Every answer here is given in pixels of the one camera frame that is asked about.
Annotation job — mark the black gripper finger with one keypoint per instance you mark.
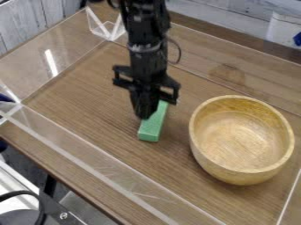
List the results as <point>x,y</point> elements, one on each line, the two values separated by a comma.
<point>152,101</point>
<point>136,101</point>

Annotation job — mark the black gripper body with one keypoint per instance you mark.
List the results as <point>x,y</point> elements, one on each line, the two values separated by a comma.
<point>147,73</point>

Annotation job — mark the green rectangular block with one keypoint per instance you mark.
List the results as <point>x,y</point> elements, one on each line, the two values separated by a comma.
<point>151,126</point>

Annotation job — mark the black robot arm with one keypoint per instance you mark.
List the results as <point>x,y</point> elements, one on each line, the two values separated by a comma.
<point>146,21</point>

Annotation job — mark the light wooden bowl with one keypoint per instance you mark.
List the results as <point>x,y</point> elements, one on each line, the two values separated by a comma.
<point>241,139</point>

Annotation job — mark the white container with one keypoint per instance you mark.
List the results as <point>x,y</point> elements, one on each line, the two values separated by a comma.
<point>284,26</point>

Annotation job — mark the black table leg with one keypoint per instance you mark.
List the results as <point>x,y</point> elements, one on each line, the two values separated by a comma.
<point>49,185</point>

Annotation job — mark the blue object at right edge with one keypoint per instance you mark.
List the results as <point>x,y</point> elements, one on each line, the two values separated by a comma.
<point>297,39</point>

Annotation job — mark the grey metal bracket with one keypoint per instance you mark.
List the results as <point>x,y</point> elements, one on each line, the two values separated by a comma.
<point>57,213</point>

